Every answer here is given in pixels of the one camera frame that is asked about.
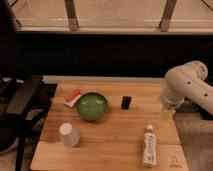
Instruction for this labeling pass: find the white ceramic cup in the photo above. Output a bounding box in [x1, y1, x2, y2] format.
[59, 123, 80, 147]

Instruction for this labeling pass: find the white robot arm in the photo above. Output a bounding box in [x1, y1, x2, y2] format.
[160, 61, 213, 120]

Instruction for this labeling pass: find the black eraser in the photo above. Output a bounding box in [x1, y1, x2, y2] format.
[121, 96, 132, 110]

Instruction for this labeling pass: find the white squeeze bottle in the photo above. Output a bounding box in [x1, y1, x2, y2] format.
[143, 125, 157, 167]

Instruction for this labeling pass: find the green bowl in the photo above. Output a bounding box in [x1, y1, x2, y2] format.
[75, 92, 108, 121]

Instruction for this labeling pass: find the wooden board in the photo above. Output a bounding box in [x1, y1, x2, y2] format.
[31, 81, 189, 171]

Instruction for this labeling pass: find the white sponge block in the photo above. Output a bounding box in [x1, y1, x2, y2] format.
[64, 94, 82, 108]

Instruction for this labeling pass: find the black chair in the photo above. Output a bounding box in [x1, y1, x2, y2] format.
[0, 75, 57, 171]

